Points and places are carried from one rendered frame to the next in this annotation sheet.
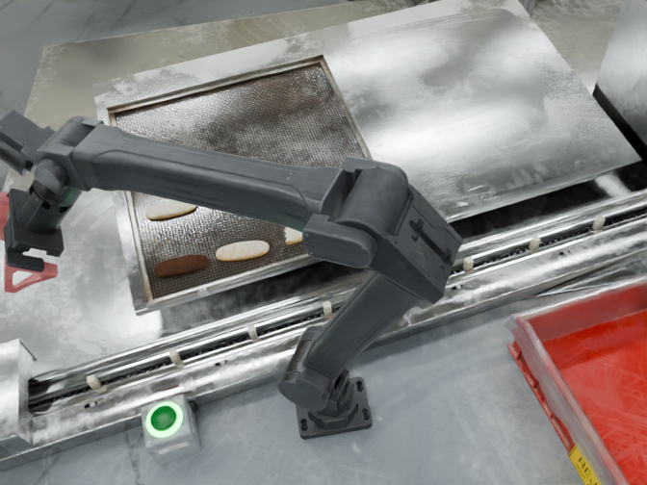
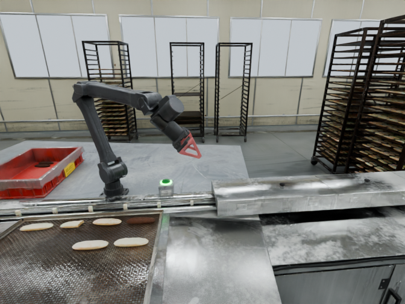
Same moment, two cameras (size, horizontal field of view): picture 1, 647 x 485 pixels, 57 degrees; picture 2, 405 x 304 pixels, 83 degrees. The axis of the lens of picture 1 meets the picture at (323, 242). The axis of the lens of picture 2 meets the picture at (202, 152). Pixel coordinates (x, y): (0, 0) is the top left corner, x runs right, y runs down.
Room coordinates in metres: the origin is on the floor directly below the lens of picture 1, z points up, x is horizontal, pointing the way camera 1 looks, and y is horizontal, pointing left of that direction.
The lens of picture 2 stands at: (1.33, 0.57, 1.41)
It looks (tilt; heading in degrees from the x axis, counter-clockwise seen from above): 21 degrees down; 188
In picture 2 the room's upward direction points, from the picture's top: straight up
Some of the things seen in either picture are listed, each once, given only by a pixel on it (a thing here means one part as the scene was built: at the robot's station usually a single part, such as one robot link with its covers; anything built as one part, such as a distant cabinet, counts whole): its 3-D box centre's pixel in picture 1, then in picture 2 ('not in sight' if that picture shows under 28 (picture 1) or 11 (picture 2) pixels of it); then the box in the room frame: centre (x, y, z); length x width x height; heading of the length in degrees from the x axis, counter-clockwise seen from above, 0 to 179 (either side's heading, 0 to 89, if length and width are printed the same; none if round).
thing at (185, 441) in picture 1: (173, 432); (166, 192); (0.40, 0.27, 0.84); 0.08 x 0.08 x 0.11; 14
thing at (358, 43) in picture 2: not in sight; (354, 109); (-1.82, 2.10, 0.89); 0.60 x 0.59 x 1.78; 8
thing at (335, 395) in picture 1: (314, 374); (114, 174); (0.43, 0.03, 0.94); 0.09 x 0.05 x 0.10; 62
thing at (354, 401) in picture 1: (331, 398); (113, 187); (0.42, 0.01, 0.86); 0.12 x 0.09 x 0.08; 94
